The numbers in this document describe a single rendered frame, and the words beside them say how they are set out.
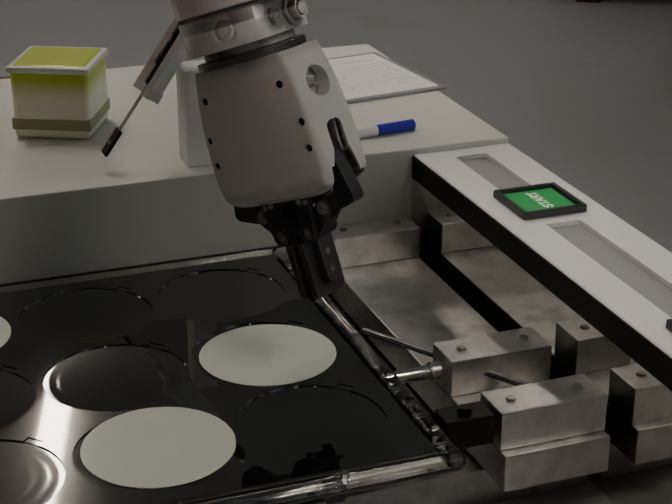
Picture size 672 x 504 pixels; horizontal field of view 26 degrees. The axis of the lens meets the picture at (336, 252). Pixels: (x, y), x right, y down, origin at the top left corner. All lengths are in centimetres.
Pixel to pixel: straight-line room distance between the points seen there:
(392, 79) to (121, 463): 66
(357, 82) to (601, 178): 266
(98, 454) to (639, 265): 42
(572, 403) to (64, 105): 56
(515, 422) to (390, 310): 23
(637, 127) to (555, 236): 344
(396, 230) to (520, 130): 322
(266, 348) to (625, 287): 26
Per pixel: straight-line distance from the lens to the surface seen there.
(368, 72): 151
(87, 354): 108
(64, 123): 133
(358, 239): 125
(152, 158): 127
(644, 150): 435
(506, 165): 127
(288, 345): 108
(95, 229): 123
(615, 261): 110
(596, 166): 419
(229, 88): 97
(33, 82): 133
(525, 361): 107
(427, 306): 119
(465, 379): 105
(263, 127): 96
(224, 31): 95
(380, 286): 122
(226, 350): 107
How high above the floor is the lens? 138
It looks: 23 degrees down
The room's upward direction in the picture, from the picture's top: straight up
